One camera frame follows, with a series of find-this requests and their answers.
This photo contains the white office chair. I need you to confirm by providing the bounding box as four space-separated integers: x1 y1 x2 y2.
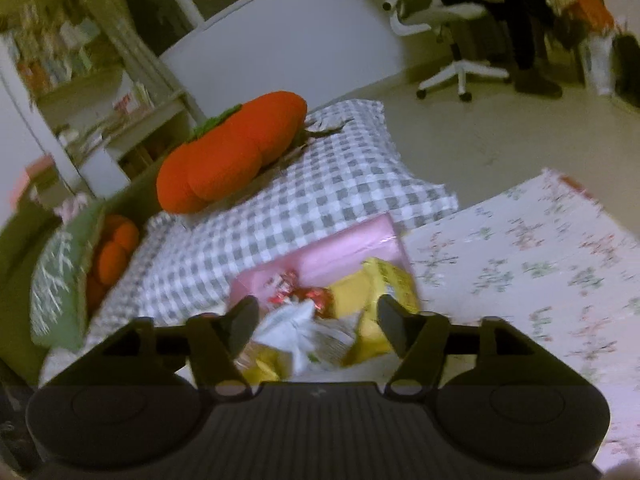
380 0 512 104

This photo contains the large orange pumpkin cushion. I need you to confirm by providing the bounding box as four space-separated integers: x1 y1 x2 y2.
156 91 309 215

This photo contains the pink storage box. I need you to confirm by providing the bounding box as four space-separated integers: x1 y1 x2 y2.
10 155 57 207

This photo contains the yellow printed snack packet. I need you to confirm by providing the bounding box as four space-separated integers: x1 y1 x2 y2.
361 257 421 314

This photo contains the pink and silver box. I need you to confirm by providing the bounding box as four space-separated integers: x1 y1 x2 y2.
227 212 422 322

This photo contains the small orange pumpkin cushion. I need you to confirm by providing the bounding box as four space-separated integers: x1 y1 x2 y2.
87 214 141 307

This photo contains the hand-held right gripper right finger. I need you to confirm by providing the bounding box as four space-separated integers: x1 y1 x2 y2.
376 294 592 402

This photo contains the green sofa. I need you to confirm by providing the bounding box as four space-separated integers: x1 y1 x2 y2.
0 160 168 387

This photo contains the small plain yellow snack packet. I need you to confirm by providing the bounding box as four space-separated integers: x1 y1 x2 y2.
327 280 374 319

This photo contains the white bookshelf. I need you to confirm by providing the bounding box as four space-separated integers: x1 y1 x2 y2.
0 2 202 197

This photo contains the white and green snack packet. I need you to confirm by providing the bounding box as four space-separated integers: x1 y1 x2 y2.
250 302 359 377

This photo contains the small red snack packet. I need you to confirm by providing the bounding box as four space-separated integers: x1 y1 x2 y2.
267 270 301 306

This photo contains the green pillow with white pattern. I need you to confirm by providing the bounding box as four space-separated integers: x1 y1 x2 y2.
30 200 109 351

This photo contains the white table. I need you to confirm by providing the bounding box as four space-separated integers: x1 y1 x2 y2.
159 0 397 127

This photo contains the orange bag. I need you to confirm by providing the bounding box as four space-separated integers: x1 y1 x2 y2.
570 0 617 36

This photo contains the white bag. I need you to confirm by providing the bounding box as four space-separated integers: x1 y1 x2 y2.
582 30 614 97

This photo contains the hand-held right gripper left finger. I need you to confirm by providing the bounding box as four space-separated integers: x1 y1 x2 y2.
50 295 261 403

